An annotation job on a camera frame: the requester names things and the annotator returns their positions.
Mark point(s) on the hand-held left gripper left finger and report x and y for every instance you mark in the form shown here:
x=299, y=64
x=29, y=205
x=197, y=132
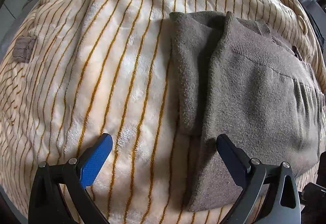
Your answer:
x=95, y=160

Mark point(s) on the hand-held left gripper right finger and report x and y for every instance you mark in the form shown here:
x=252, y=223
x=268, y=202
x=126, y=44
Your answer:
x=233, y=160

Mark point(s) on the grey knit garment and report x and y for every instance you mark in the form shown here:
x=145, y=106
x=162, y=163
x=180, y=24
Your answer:
x=254, y=101

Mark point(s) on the cream striped fleece blanket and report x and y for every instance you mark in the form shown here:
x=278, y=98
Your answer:
x=101, y=66

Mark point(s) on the small folded grey cloth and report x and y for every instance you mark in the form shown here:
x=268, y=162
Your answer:
x=24, y=48

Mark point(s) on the cream striped buttoned garment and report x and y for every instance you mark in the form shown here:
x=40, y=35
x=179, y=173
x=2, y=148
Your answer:
x=287, y=12

